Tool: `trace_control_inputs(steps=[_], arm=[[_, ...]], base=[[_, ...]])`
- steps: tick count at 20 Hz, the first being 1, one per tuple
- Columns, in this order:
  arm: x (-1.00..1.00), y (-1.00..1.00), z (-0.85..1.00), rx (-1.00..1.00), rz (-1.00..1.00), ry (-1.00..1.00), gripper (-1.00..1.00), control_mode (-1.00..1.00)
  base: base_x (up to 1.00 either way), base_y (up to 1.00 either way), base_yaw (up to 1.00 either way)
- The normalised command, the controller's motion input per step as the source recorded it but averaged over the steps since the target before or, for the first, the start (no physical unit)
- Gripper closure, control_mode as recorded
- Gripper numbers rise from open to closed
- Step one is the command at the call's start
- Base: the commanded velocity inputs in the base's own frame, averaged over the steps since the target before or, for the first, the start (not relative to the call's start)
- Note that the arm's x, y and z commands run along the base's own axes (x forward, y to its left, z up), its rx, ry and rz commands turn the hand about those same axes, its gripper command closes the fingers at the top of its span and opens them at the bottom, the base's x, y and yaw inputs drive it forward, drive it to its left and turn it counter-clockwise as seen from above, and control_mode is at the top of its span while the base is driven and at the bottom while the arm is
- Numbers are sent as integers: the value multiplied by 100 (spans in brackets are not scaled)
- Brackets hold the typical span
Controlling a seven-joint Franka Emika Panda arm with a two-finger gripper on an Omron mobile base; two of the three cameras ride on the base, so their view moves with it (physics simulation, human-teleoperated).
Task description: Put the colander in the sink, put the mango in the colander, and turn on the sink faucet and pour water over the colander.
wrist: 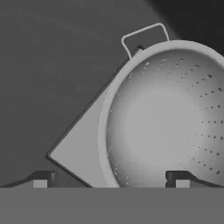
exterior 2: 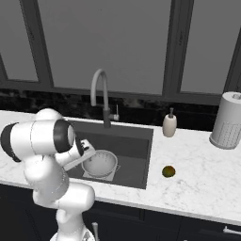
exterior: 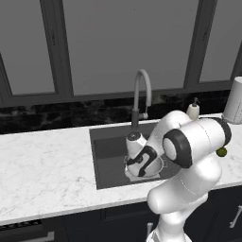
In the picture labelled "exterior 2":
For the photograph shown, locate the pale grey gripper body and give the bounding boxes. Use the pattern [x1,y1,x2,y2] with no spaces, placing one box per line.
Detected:
[63,148,97,172]

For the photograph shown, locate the white colander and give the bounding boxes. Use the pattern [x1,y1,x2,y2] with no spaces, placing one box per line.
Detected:
[80,149,121,183]

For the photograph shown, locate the dark grey sink basin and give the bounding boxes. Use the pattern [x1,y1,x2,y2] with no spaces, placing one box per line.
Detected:
[63,120,154,190]

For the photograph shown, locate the grey curved sink faucet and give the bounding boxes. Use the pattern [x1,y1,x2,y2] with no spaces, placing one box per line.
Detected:
[89,68,121,129]

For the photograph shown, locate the green yellow mango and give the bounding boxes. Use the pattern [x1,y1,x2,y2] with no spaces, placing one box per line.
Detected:
[161,165,177,179]

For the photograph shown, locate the dark base cupboards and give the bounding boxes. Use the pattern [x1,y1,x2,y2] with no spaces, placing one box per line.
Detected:
[0,183,241,241]

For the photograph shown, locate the cream soap dispenser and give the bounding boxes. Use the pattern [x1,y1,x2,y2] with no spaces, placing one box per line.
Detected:
[162,107,178,138]

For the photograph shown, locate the dark framed window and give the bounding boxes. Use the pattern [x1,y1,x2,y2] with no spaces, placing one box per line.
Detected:
[0,0,241,106]

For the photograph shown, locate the white paper towel roll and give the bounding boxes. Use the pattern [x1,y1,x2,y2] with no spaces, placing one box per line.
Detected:
[209,90,241,151]

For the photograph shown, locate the silver cupboard handle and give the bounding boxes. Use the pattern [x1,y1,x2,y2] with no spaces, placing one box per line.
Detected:
[222,226,241,236]
[91,221,100,241]

